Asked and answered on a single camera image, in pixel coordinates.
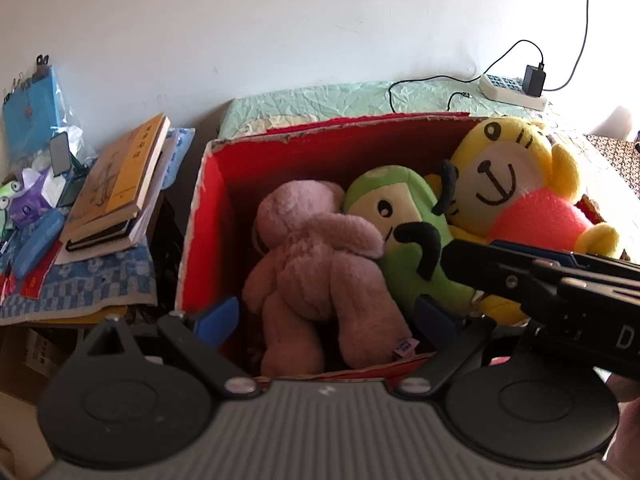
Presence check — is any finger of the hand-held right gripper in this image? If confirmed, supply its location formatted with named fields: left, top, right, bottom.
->
left=487, top=239, right=640, bottom=302
left=441, top=239, right=567, bottom=313

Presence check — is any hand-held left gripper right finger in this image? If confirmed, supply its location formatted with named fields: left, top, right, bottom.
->
left=395, top=294, right=542, bottom=396

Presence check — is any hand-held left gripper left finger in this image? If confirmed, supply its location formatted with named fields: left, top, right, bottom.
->
left=81, top=295, right=262, bottom=396

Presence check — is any yellow tiger plush toy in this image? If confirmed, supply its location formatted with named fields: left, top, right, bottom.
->
left=440, top=116, right=626, bottom=326

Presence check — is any green plush toy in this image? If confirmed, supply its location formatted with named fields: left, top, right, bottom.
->
left=342, top=159, right=496, bottom=328

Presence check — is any pink plush toy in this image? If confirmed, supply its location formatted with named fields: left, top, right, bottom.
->
left=241, top=180, right=418, bottom=376

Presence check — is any red cardboard box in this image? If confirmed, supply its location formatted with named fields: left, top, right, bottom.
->
left=175, top=111, right=613, bottom=381

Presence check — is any dark bedside cabinet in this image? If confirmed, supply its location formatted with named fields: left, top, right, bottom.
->
left=0, top=195, right=193, bottom=351

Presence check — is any blue patterned cloth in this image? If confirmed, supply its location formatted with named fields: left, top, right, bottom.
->
left=0, top=240, right=158, bottom=326

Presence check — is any stack of books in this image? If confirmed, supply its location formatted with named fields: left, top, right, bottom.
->
left=55, top=130, right=178, bottom=266

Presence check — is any black notebook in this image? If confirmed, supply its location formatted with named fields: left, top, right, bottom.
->
left=65, top=210, right=142, bottom=253

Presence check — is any blue patterned plastic sleeve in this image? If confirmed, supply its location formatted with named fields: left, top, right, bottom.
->
left=167, top=127, right=196, bottom=186

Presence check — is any white power strip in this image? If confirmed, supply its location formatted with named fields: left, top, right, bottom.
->
left=479, top=74, right=548, bottom=112

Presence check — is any black charger adapter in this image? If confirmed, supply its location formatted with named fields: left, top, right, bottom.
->
left=522, top=64, right=547, bottom=98

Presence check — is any yellow book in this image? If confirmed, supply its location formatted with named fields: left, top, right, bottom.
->
left=70, top=112, right=172, bottom=231

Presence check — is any red packet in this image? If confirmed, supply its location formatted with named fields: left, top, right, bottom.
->
left=20, top=242, right=63, bottom=301

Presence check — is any blue pencil case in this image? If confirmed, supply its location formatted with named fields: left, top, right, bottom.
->
left=11, top=209, right=66, bottom=280

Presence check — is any brown cardboard box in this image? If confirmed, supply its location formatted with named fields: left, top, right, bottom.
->
left=0, top=327, right=68, bottom=406

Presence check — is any purple toy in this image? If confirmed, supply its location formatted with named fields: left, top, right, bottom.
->
left=10, top=167, right=56, bottom=226

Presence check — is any small black device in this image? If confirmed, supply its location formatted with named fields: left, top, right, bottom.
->
left=49, top=132, right=73, bottom=177

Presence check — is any pale green cartoon bed sheet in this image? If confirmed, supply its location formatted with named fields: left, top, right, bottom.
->
left=219, top=79, right=640, bottom=261

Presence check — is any green frog toy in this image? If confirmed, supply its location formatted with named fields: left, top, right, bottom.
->
left=0, top=180, right=26, bottom=226

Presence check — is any blue notebook in plastic bag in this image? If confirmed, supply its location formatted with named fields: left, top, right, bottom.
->
left=2, top=55, right=83, bottom=171

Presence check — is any black charger cable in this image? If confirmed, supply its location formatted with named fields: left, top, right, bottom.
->
left=389, top=39, right=546, bottom=113

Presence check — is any grey power cable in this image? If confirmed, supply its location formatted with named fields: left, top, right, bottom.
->
left=547, top=0, right=593, bottom=93

